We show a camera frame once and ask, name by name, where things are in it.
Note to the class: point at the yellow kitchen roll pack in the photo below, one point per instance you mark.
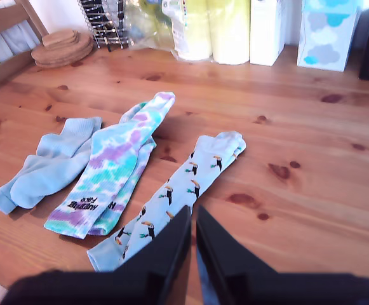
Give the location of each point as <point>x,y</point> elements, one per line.
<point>228,31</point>

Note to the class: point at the blue cloud tissue box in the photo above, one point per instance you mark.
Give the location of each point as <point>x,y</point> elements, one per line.
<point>330,4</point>

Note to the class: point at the clear bag with green contents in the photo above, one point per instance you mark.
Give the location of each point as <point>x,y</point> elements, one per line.
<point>146,28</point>

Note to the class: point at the grey cloud tissue box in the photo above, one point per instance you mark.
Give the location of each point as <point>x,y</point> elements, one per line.
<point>324,47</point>

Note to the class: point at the white carton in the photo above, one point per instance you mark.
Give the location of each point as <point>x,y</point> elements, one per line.
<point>266,35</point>

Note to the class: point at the white cloth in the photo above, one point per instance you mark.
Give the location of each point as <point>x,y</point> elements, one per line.
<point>9,47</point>

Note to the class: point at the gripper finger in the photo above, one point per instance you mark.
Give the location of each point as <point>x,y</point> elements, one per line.
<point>222,251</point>
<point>168,248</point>

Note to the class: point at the wooden chair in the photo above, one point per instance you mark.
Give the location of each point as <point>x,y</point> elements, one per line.
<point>35,19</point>

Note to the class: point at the plain light blue sock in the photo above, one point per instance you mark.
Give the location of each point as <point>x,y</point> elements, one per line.
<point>3,197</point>
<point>44,181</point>

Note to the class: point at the small cork coaster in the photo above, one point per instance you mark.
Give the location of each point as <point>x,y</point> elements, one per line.
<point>73,43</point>
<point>58,36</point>

